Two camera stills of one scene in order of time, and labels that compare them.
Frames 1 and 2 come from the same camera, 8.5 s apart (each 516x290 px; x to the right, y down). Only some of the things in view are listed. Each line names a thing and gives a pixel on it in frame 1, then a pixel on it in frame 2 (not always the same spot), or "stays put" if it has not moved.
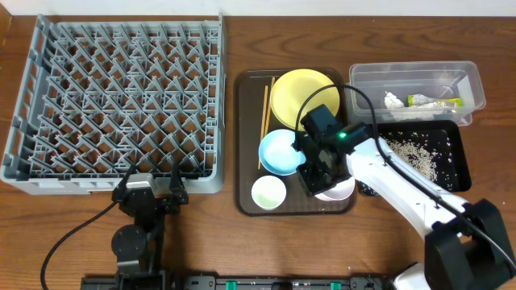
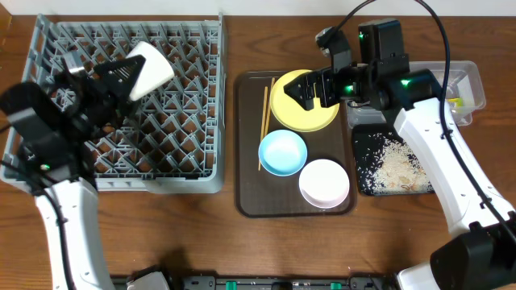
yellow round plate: (292, 88) stays put
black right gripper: (310, 186) → (322, 79)
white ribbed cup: (268, 192) → (156, 71)
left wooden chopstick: (264, 124) stays put
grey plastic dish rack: (98, 96) stays put
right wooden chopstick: (269, 105) stays put
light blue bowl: (276, 154) stays put
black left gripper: (177, 196) → (114, 106)
